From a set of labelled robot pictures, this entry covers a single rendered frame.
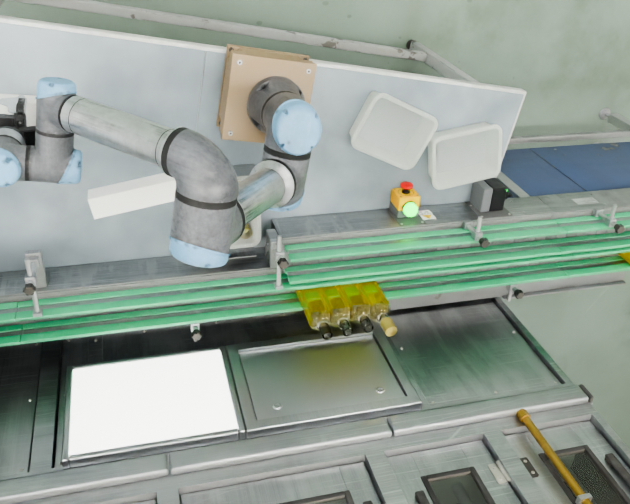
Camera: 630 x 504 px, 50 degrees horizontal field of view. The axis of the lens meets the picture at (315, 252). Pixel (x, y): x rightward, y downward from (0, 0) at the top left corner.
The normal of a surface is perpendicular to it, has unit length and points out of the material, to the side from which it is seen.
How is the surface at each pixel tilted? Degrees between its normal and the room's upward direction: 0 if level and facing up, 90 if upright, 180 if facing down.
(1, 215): 0
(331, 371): 90
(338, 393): 90
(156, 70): 0
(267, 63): 4
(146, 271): 90
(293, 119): 12
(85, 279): 90
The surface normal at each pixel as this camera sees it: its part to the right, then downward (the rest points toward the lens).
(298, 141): 0.32, 0.33
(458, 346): 0.02, -0.86
